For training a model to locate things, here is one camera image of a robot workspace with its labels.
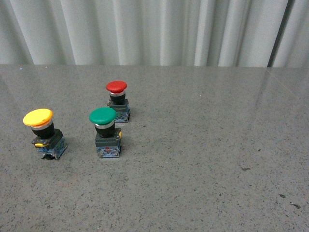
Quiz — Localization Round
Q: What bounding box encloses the yellow mushroom push button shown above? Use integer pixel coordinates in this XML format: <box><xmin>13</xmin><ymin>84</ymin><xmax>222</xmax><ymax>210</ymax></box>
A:
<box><xmin>23</xmin><ymin>108</ymin><xmax>67</xmax><ymax>160</ymax></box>

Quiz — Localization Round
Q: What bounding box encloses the red mushroom push button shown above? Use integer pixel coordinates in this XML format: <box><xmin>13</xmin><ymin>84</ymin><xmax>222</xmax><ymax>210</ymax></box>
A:
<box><xmin>106</xmin><ymin>80</ymin><xmax>130</xmax><ymax>123</ymax></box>

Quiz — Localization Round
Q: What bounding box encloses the green mushroom push button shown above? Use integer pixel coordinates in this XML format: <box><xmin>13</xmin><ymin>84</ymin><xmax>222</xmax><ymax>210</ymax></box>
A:
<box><xmin>89</xmin><ymin>107</ymin><xmax>122</xmax><ymax>159</ymax></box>

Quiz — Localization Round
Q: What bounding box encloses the white pleated curtain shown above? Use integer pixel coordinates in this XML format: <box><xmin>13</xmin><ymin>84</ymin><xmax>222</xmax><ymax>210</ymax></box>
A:
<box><xmin>0</xmin><ymin>0</ymin><xmax>309</xmax><ymax>68</ymax></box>

